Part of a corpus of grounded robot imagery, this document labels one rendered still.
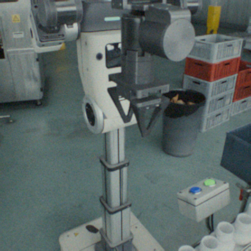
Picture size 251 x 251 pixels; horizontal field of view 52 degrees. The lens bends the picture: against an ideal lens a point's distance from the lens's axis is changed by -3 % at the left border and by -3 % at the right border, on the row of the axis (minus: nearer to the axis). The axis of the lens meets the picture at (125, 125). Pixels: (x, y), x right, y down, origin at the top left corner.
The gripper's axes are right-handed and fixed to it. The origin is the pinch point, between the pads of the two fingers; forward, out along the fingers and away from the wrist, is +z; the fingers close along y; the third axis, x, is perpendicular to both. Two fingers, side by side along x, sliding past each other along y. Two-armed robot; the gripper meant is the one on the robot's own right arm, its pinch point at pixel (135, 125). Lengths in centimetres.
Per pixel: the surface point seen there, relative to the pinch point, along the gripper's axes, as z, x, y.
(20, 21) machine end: 13, 48, -349
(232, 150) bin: 53, 85, -32
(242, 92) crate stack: 104, 298, -169
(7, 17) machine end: 7, 32, -354
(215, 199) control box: 30.1, 26.7, 2.9
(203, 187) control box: 28.6, 26.1, -1.8
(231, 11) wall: 54, 1063, -796
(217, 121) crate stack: 131, 238, -160
